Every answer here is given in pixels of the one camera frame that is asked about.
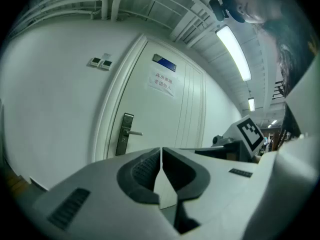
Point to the long ceiling light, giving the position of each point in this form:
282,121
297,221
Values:
233,51

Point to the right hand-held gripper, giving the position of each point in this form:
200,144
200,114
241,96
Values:
237,139

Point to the short ceiling light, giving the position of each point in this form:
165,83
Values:
274,122
251,104

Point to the white cabinet door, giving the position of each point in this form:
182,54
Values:
155,114

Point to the black metal frame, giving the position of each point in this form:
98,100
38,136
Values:
278,90

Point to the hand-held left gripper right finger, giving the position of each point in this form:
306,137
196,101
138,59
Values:
220,184

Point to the thick white ceiling pipe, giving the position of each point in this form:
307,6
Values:
117,4

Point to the black head-mounted camera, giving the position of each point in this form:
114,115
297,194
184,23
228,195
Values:
220,7

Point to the white paper notice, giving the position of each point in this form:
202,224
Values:
161,82

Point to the wall light switches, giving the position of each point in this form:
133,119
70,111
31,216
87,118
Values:
106,64

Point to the white wall thermostat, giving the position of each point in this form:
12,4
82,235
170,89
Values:
95,62

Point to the small white wall label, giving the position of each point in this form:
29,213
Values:
107,55

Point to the thin white ceiling pipe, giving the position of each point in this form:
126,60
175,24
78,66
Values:
105,9

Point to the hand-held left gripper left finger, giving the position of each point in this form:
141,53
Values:
100,184

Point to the person's head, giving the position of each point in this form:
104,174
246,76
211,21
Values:
252,6

